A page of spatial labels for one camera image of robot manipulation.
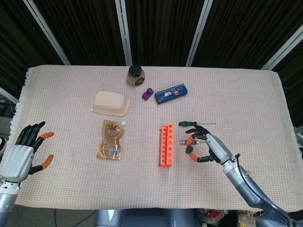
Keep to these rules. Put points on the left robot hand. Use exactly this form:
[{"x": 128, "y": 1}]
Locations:
[{"x": 19, "y": 160}]

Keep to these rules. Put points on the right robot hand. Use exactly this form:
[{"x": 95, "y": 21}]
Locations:
[{"x": 217, "y": 146}]

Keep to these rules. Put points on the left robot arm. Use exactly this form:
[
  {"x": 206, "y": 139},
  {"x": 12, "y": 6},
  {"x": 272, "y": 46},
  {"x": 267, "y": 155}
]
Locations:
[{"x": 7, "y": 201}]

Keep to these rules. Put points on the black metal precision screwdriver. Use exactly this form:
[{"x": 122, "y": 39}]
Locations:
[{"x": 183, "y": 142}]

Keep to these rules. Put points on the green black striped screwdriver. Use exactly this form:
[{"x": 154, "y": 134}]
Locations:
[{"x": 187, "y": 123}]

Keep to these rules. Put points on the orange tool holder rack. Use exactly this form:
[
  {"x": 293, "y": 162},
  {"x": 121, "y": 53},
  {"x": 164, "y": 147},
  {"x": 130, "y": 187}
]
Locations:
[{"x": 165, "y": 166}]

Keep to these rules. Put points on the beige woven tablecloth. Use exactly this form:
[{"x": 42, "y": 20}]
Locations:
[{"x": 71, "y": 184}]

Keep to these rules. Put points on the blue printed pencil box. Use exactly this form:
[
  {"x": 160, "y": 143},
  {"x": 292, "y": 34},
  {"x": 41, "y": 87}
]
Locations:
[{"x": 170, "y": 95}]

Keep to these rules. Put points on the purple toy brick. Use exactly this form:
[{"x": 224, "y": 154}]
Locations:
[{"x": 146, "y": 95}]

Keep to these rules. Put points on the brown spout pouch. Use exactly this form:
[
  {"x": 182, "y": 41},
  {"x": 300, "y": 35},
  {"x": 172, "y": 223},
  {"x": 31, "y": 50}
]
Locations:
[{"x": 110, "y": 142}]

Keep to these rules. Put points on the grey blue robot torso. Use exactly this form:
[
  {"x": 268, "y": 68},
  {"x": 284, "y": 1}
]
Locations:
[{"x": 142, "y": 218}]

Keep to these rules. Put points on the beige plastic food container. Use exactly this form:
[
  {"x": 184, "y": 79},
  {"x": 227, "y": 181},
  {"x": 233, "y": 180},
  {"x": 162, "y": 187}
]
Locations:
[{"x": 109, "y": 101}]

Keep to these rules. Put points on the glass jar black lid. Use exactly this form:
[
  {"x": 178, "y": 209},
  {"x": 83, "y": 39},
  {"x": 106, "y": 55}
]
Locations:
[{"x": 135, "y": 71}]

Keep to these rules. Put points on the grey partition post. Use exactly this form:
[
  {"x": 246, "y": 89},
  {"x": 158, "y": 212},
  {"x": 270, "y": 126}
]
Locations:
[
  {"x": 198, "y": 33},
  {"x": 281, "y": 49},
  {"x": 9, "y": 94},
  {"x": 47, "y": 33},
  {"x": 124, "y": 33}
]

